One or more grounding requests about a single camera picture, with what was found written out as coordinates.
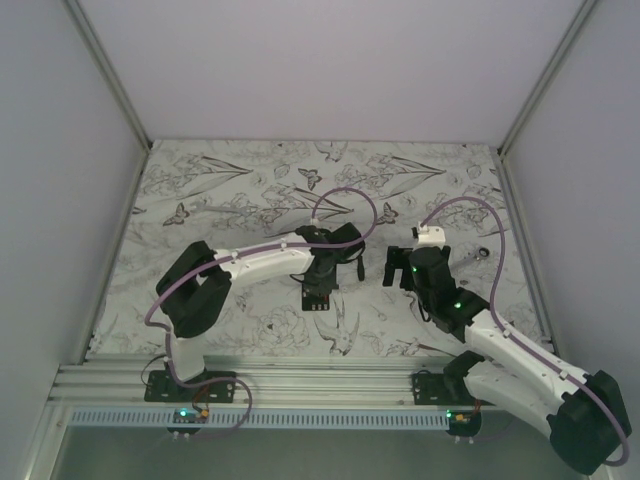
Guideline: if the black fuse box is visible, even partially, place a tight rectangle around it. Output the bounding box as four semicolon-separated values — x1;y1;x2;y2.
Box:
301;286;330;312

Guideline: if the black handled screwdriver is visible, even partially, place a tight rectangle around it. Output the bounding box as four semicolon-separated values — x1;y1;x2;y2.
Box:
356;254;365;282

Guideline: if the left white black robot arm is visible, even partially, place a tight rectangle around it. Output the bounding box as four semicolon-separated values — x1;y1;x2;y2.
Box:
156;223;365;402

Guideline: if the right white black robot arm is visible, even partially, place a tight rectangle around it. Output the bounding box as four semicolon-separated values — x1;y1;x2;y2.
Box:
383;246;632;475

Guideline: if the silver ratchet wrench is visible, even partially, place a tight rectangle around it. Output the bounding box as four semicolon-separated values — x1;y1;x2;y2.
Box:
461;247;491;263

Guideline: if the right controller board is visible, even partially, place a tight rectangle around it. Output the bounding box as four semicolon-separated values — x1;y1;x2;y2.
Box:
446;410;482;444

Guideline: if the controller board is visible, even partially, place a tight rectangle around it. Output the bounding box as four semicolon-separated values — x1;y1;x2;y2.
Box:
446;410;482;444
167;408;208;441

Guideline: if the floral patterned mat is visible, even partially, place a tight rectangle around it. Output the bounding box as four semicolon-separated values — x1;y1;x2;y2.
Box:
89;140;550;357

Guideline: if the left controller board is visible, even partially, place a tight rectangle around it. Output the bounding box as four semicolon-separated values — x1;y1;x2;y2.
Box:
167;408;208;441

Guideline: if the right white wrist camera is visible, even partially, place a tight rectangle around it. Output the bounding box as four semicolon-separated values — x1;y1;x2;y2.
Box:
412;225;446;248

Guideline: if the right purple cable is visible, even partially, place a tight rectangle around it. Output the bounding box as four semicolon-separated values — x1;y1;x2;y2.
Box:
422;196;631;467

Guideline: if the purple cable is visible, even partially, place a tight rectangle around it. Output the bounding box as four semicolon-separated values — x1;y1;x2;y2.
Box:
143;187;379;441
422;196;631;467

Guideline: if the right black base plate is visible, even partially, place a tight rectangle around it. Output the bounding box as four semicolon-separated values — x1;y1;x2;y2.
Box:
410;370;476;407

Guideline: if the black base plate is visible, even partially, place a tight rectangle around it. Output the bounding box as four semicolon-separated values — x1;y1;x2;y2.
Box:
410;370;476;407
144;368;236;403

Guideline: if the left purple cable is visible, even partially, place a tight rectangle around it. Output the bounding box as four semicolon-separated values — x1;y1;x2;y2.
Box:
143;187;379;441

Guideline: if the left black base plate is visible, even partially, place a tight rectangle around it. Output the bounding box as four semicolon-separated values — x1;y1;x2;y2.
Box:
144;368;236;403

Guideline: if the aluminium rail base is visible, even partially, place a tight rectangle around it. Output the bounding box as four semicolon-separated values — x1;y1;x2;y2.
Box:
48;354;449;410

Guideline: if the white slotted cable duct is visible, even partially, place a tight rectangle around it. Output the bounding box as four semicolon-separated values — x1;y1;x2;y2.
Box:
69;407;448;431

